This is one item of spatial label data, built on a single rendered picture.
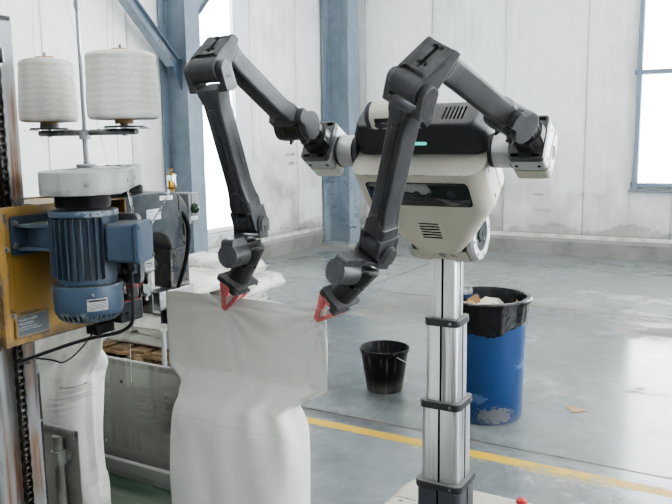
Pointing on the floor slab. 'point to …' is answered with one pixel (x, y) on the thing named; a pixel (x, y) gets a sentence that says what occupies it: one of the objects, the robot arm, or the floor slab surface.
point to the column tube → (11, 466)
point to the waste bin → (496, 353)
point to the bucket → (384, 365)
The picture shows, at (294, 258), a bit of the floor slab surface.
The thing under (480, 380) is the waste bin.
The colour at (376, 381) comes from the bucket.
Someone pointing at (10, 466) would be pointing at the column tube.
